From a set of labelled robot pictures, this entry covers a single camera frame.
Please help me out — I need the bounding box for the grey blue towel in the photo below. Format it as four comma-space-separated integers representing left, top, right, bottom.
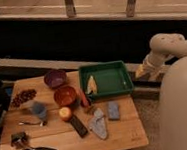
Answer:
88, 108, 108, 140

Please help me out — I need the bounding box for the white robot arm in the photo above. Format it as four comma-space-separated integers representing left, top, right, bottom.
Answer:
135, 33, 187, 150

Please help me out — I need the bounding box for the red bowl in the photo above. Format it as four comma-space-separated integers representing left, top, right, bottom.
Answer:
54, 85, 77, 107

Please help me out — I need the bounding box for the purple bowl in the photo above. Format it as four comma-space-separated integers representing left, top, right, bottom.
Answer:
43, 69, 67, 89

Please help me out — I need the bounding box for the green plastic tray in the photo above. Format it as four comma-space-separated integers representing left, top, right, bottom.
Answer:
78, 61, 134, 100

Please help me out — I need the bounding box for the blue sponge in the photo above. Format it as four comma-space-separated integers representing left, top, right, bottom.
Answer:
107, 102, 120, 121

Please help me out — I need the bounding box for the yellow white wedge in tray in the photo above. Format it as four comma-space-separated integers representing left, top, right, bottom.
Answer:
86, 76, 98, 94

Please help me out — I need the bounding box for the orange red carrot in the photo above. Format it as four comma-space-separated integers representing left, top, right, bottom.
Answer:
79, 89, 90, 107

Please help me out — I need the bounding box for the black rectangular remote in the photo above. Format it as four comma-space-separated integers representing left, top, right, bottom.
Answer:
70, 115, 88, 138

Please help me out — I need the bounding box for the yellow red apple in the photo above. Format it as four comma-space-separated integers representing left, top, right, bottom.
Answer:
59, 106, 72, 122

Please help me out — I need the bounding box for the blue grey cup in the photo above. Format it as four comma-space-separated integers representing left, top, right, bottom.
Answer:
31, 101, 47, 122

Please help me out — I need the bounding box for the metal spoon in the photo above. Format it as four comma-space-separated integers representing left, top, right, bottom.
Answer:
19, 121, 48, 126

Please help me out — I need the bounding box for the bunch of dark red grapes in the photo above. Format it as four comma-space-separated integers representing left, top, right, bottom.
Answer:
11, 89, 37, 108

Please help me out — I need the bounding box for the small metal black clip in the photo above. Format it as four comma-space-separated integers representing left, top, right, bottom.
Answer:
11, 131, 28, 149

